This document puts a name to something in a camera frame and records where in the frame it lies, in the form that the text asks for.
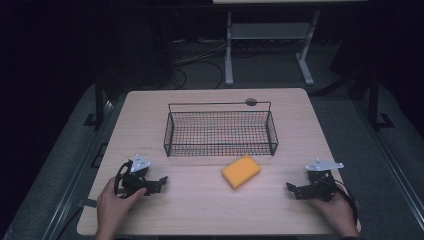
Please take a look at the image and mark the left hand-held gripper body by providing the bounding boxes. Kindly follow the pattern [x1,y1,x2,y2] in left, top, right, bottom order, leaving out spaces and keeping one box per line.
[118,153,152,199]

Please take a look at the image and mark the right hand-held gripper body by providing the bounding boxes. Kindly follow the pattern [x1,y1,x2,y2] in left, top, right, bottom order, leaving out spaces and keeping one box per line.
[305,157,345,203]

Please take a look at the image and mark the person's right hand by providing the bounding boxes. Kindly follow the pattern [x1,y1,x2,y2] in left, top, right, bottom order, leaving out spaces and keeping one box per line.
[310,191,362,238]

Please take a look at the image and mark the person's left hand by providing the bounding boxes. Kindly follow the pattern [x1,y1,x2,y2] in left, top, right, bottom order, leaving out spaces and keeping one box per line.
[95,177,148,238]

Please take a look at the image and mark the yellow sponge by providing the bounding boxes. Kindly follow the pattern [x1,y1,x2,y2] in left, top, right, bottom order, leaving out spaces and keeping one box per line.
[220,154,262,191]

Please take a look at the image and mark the white metal stand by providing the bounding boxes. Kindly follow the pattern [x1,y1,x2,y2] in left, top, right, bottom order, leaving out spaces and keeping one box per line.
[224,9,322,87]

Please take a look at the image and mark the black cable loop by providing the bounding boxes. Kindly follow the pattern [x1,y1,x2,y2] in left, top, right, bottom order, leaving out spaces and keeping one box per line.
[113,160,134,200]

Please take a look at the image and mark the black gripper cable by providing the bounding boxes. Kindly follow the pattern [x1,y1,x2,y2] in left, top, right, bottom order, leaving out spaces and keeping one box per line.
[319,176,360,224]

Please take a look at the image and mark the grey metal rail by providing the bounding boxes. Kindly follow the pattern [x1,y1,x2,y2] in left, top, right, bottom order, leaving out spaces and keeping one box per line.
[41,99,116,240]
[353,98,424,223]

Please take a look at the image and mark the black wire basket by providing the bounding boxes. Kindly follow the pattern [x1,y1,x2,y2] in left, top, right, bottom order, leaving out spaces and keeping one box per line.
[162,100,280,158]

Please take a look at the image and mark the black metal post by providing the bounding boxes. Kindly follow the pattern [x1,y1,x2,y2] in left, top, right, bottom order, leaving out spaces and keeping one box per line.
[83,79,106,128]
[367,71,396,130]

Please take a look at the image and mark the floor cables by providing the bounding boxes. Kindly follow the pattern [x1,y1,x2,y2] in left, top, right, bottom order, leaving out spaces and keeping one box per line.
[168,38,241,90]

